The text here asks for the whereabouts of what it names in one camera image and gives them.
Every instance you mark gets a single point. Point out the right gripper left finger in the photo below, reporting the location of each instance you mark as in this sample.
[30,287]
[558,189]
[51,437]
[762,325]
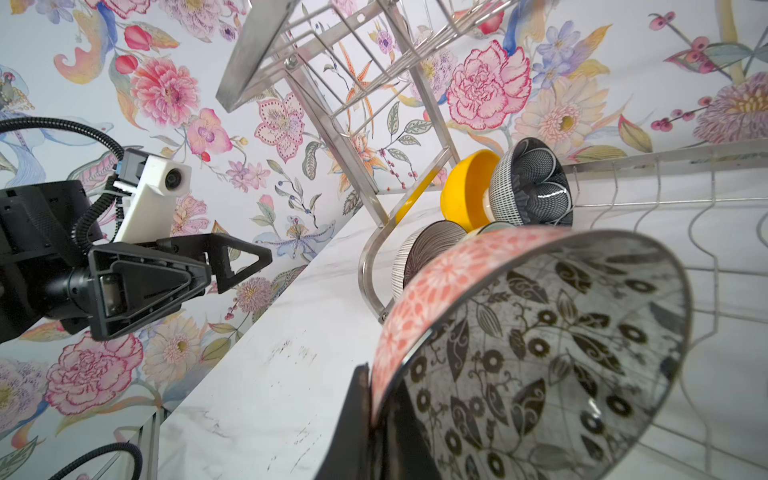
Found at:
[348,453]

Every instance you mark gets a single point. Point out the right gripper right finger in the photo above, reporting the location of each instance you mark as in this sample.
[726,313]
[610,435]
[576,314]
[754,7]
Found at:
[405,454]

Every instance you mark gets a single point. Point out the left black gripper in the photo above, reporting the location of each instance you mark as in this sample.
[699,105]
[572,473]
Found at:
[123,288]

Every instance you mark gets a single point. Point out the black white speckled bowl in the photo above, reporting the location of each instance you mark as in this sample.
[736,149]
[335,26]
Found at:
[536,352]

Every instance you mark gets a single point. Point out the pink glass bowl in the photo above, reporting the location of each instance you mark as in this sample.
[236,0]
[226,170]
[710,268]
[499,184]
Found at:
[420,248]

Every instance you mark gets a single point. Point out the green glass bowl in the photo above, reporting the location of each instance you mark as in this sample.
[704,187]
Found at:
[491,227]

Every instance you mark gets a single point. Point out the dark blue patterned bowl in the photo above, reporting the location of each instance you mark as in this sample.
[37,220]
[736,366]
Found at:
[528,186]

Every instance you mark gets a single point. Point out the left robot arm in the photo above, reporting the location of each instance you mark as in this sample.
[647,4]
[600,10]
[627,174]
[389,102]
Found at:
[35,244]

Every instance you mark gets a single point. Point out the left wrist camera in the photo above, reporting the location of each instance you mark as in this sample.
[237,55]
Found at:
[153,185]

